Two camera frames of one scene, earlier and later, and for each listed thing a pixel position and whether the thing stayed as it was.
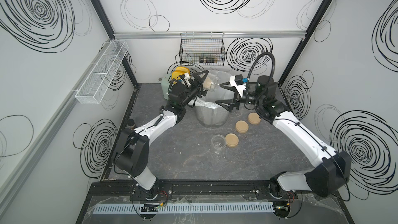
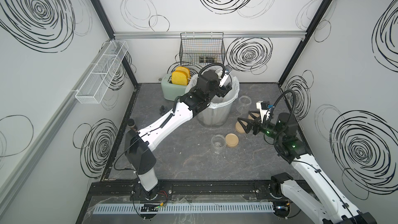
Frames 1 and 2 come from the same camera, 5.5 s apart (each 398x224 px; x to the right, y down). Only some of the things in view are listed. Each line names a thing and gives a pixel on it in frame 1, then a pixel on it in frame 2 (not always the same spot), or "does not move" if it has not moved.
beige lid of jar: x=231 y=140 does not move
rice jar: x=218 y=143 does not move
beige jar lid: x=254 y=118 does not move
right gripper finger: x=228 y=105 to x=247 y=128
